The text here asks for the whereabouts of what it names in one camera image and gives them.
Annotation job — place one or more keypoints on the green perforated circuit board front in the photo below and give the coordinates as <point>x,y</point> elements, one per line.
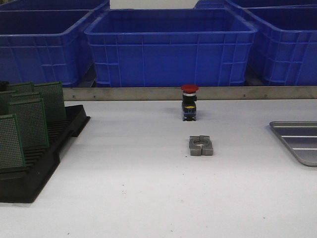
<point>11,151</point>

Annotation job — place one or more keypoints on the green circuit board rear right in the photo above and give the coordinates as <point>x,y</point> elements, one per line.
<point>52,94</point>

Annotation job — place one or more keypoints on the green circuit board rear left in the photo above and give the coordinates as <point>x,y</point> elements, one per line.
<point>21,87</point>

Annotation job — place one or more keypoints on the silver metal tray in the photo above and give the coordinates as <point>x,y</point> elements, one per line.
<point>300,138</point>

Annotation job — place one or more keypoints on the black slotted board rack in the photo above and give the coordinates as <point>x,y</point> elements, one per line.
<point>23,184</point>

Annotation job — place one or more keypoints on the green circuit board far left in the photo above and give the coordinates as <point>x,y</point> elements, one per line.
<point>5,99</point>

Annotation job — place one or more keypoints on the red emergency stop button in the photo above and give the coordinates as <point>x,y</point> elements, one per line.
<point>188,102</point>

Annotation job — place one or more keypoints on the grey split clamp block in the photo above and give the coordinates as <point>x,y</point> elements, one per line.
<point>200,145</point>

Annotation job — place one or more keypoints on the blue plastic crate centre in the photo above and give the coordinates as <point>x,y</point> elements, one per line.
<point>170,47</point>

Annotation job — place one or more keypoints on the blue plastic crate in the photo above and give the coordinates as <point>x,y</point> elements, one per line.
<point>42,46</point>
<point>284,52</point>
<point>170,47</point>

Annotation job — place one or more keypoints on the blue crate far right back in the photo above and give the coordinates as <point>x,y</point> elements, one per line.
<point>251,3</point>

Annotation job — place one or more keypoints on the blue plastic crate left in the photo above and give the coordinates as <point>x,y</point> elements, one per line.
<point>42,46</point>

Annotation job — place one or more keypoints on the blue plastic crate right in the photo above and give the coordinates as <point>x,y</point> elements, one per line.
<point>284,52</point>

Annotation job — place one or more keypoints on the blue crate far left back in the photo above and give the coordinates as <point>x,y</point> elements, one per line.
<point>55,5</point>

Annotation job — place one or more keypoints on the stainless steel table rail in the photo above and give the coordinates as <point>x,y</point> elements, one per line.
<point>204,93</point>

